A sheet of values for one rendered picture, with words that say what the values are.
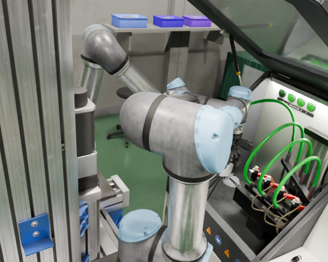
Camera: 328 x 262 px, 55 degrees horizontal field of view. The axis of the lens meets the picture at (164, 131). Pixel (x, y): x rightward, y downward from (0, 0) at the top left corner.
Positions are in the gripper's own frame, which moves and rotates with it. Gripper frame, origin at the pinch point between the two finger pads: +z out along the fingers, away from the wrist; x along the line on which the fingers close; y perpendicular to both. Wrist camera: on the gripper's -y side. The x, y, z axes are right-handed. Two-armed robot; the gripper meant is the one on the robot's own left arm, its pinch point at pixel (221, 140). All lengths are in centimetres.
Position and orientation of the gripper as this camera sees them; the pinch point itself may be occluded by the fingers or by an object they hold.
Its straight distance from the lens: 147.7
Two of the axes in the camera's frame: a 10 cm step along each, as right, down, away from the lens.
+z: 5.9, 7.9, 1.3
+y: -8.0, 5.6, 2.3
